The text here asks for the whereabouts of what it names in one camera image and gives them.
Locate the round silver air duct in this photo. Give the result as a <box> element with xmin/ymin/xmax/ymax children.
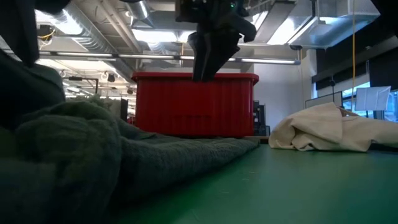
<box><xmin>62</xmin><ymin>0</ymin><xmax>141</xmax><ymax>54</ymax></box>

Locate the green table mat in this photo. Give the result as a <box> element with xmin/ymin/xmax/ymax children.
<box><xmin>118</xmin><ymin>142</ymin><xmax>398</xmax><ymax>224</ymax></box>

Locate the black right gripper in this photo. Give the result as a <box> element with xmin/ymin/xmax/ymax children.
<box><xmin>175</xmin><ymin>0</ymin><xmax>258</xmax><ymax>83</ymax></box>

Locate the red plastic laundry bin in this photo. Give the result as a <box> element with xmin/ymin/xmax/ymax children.
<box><xmin>131</xmin><ymin>72</ymin><xmax>260</xmax><ymax>138</ymax></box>

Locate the cream white garment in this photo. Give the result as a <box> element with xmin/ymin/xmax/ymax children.
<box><xmin>268</xmin><ymin>101</ymin><xmax>398</xmax><ymax>153</ymax></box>

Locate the long ceiling light bar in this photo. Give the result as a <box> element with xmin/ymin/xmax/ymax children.
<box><xmin>39</xmin><ymin>51</ymin><xmax>301</xmax><ymax>65</ymax></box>

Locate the black cabinet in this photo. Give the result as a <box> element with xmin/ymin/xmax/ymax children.
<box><xmin>253</xmin><ymin>100</ymin><xmax>271</xmax><ymax>137</ymax></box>

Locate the dark green polo shirt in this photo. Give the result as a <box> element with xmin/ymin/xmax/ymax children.
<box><xmin>0</xmin><ymin>49</ymin><xmax>261</xmax><ymax>224</ymax></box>

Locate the silver ventilation duct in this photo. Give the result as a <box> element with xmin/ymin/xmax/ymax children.
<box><xmin>287</xmin><ymin>0</ymin><xmax>381</xmax><ymax>50</ymax></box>

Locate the white tilted panel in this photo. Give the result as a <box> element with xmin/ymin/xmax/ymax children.
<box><xmin>354</xmin><ymin>86</ymin><xmax>392</xmax><ymax>112</ymax></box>

